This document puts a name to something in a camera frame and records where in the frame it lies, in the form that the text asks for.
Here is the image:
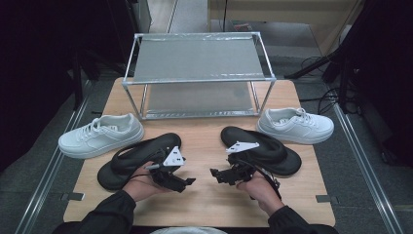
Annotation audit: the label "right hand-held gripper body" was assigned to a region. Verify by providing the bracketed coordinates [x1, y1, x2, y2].
[225, 140, 261, 183]

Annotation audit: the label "wooden cabinet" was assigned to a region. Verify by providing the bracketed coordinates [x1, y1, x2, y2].
[207, 0, 364, 57]

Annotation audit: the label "right hand-held gripper cable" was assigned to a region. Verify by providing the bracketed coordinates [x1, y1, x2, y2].
[238, 158, 282, 201]

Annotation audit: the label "white sneaker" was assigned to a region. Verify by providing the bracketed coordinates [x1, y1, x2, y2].
[256, 107, 335, 145]
[57, 112, 145, 160]

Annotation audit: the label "black floor cables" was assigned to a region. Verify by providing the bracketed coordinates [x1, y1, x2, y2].
[298, 57, 361, 116]

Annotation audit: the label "metal shoe rack grey shelves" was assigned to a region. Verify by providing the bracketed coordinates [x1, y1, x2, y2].
[121, 31, 278, 121]

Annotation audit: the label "dark metal stand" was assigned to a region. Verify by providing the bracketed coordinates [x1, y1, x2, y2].
[69, 48, 101, 111]

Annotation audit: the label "metal floor rail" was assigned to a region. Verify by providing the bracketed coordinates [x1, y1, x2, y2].
[332, 103, 405, 234]
[14, 79, 94, 234]

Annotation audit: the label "person's right hand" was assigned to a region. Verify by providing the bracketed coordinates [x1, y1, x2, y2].
[236, 171, 286, 217]

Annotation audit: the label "person's left hand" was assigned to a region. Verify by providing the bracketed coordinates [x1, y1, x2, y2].
[122, 161, 173, 203]

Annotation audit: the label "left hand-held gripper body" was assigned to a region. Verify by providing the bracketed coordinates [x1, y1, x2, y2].
[145, 145, 187, 191]

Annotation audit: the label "person's light clothing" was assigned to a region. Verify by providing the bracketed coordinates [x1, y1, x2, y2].
[149, 226, 228, 234]

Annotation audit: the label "black flip-flop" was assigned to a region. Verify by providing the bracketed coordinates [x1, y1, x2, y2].
[220, 126, 303, 177]
[96, 132, 182, 191]

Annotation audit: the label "black stand leg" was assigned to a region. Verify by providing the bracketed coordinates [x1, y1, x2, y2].
[284, 48, 345, 81]

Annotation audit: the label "grey tape strip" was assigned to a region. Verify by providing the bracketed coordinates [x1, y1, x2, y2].
[315, 194, 339, 205]
[60, 192, 86, 202]

